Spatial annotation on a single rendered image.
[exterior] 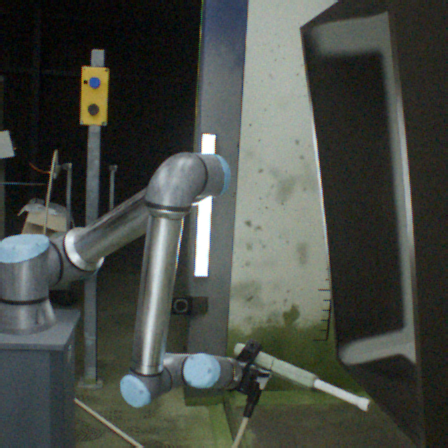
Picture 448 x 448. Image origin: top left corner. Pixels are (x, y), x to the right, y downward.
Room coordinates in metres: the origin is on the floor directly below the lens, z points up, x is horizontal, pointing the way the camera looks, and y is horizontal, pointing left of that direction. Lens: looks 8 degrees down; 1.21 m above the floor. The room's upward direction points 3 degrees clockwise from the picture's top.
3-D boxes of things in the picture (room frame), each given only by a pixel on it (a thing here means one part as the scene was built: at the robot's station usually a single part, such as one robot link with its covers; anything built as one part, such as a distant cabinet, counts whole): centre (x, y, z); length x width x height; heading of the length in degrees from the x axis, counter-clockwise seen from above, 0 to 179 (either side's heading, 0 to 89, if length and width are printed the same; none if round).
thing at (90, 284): (2.33, 0.62, 0.82); 0.06 x 0.06 x 1.64; 8
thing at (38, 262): (1.45, 0.59, 0.83); 0.17 x 0.15 x 0.18; 149
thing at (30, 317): (1.44, 0.60, 0.69); 0.19 x 0.19 x 0.10
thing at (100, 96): (2.27, 0.61, 1.42); 0.12 x 0.06 x 0.26; 98
